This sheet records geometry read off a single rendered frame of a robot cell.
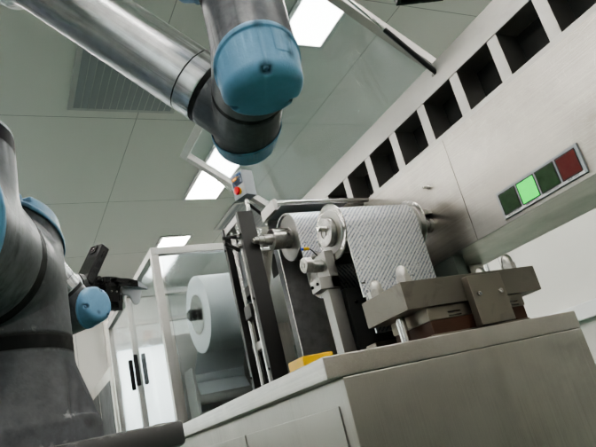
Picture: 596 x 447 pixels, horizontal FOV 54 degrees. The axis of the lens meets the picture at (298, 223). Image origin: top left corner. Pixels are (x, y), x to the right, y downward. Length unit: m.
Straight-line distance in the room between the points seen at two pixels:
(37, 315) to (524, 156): 1.18
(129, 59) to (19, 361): 0.33
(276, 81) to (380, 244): 1.06
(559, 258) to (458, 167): 2.84
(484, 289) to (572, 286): 3.04
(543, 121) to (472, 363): 0.58
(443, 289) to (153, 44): 0.87
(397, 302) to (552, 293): 3.27
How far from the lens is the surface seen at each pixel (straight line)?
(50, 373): 0.55
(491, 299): 1.38
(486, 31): 1.62
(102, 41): 0.70
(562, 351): 1.42
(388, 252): 1.53
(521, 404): 1.29
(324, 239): 1.53
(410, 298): 1.26
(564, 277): 4.42
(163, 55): 0.66
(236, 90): 0.51
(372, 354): 1.11
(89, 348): 6.94
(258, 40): 0.51
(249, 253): 1.73
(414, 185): 1.78
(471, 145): 1.61
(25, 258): 0.50
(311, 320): 1.80
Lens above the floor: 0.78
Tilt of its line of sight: 19 degrees up
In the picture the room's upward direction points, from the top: 14 degrees counter-clockwise
